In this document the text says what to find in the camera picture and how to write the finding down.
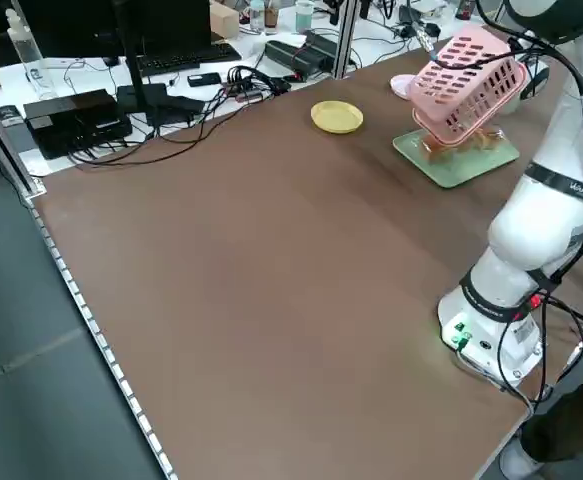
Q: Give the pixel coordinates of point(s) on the small black device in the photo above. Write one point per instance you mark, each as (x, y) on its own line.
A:
(10, 114)

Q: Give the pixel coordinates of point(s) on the white desk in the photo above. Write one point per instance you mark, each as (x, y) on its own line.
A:
(251, 52)

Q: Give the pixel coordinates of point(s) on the clear plastic bottle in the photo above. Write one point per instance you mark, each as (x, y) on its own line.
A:
(30, 60)

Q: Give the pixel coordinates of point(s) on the person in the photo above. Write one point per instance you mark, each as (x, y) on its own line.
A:
(571, 430)

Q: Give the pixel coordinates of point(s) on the brown cardboard box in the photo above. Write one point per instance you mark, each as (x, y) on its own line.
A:
(223, 20)

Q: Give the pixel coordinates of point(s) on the small pink slotted basket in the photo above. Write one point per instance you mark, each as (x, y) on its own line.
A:
(428, 122)

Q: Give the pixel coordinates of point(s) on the small clear bottle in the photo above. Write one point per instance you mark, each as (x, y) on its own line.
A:
(256, 17)

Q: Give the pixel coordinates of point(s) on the black power supply brick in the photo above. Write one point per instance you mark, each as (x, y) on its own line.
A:
(323, 45)
(286, 52)

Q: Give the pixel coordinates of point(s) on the brown drink cup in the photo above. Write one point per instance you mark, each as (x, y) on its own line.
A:
(271, 17)

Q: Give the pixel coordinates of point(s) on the yellow round plate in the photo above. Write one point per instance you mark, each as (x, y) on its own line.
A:
(337, 116)

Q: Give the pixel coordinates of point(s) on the red can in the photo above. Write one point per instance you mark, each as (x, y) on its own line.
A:
(465, 9)

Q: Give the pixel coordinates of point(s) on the white bowl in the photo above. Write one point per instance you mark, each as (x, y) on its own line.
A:
(430, 6)

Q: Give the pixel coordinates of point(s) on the black phone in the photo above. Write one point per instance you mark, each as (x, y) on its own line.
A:
(203, 79)

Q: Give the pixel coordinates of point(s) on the aluminium frame post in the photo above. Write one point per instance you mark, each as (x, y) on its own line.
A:
(6, 145)

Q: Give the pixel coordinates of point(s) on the white round plate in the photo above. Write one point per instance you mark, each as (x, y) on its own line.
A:
(400, 86)

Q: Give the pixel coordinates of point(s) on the black power adapter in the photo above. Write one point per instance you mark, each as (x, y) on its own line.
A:
(407, 29)

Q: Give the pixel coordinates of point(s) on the black computer monitor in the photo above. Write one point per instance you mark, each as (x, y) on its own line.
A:
(71, 25)

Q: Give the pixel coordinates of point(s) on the aluminium camera post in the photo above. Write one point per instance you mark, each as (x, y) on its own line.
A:
(343, 45)

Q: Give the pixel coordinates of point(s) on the black keyboard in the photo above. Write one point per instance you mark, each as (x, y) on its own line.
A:
(191, 59)

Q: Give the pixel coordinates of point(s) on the black box device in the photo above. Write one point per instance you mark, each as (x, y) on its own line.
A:
(66, 107)

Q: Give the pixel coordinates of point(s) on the aluminium table edge rail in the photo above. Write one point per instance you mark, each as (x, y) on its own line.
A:
(103, 345)

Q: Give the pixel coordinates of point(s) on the black monitor stand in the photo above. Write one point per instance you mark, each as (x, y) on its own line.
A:
(141, 100)

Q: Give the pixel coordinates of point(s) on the green rectangular tray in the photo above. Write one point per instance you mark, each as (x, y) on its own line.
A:
(466, 172)

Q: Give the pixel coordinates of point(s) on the pale green mug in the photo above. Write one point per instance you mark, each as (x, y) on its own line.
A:
(305, 17)

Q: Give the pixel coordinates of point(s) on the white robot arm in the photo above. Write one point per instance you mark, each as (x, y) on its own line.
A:
(536, 235)

